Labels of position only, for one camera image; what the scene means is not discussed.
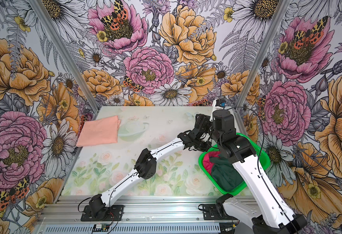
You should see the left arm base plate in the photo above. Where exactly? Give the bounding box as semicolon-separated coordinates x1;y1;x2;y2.
80;205;125;222

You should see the small green circuit board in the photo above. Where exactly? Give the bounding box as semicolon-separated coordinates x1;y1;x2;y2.
92;223;110;234

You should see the magenta t-shirt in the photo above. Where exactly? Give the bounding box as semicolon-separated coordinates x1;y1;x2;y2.
202;151;220;174

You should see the folded peach t-shirt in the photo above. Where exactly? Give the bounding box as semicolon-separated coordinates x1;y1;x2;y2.
76;116;121;147

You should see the green plastic laundry basket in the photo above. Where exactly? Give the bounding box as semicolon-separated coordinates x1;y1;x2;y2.
198;132;271;196

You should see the aluminium frame post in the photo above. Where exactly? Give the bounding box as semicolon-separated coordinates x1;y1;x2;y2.
234;0;290;108
30;1;100;114

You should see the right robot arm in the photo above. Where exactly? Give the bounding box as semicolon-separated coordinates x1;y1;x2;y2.
211;107;307;234

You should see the left aluminium frame post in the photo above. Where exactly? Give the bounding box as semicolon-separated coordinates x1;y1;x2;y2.
30;1;100;114

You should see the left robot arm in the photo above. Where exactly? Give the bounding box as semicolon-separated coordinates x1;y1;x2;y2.
83;114;213;219

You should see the dark green t-shirt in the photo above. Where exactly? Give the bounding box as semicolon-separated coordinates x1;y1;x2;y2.
211;157;244;192

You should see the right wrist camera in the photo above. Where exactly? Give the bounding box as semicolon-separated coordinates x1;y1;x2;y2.
210;98;226;122

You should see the right aluminium frame post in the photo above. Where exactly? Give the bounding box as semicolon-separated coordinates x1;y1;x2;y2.
234;0;290;108

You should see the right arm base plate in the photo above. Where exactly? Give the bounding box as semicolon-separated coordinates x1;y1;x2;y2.
198;204;239;222

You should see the aluminium mounting rail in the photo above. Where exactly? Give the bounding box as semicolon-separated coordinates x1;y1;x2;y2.
35;195;290;234

